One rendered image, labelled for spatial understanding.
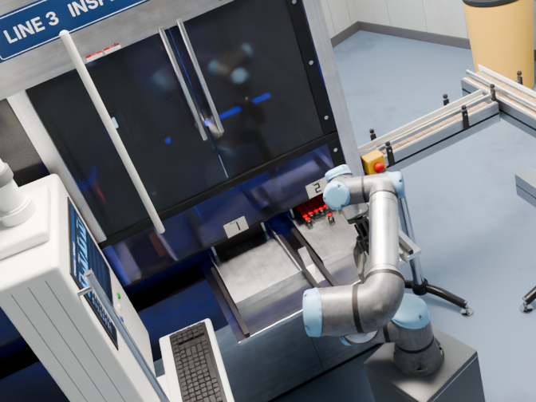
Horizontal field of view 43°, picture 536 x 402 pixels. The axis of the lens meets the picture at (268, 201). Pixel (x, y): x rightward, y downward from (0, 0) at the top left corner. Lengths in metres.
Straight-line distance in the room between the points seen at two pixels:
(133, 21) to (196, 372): 1.14
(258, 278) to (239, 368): 0.58
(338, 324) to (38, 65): 1.15
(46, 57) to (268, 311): 1.08
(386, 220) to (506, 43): 2.96
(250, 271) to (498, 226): 1.70
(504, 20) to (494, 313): 1.96
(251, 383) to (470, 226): 1.52
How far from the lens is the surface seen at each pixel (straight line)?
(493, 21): 4.53
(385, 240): 1.72
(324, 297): 1.63
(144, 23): 2.13
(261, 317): 2.32
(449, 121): 2.93
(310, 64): 2.35
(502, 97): 3.03
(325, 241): 2.52
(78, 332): 1.90
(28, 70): 2.13
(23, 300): 1.83
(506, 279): 3.50
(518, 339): 3.24
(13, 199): 1.92
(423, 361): 2.11
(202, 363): 2.35
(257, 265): 2.52
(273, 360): 2.97
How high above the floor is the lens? 2.47
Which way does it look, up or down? 34 degrees down
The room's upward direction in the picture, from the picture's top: 20 degrees counter-clockwise
